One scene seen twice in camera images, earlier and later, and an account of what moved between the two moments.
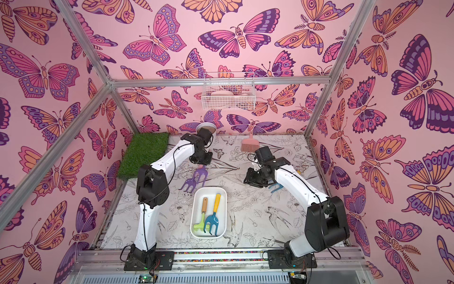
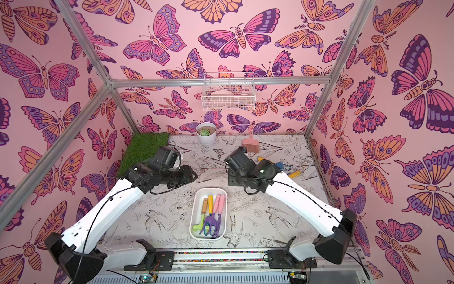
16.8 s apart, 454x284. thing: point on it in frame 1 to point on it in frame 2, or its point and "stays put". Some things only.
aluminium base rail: [106, 265] stays put
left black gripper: [207, 163] to [188, 176]
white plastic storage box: [198, 193] stays put
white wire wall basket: [226, 91] stays put
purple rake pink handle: [200, 171] to [211, 219]
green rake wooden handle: [200, 225] stays put
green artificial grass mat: [143, 149] stays put
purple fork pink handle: [190, 182] to [220, 212]
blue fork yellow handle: [213, 219] to [210, 205]
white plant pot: [209, 126] stays put
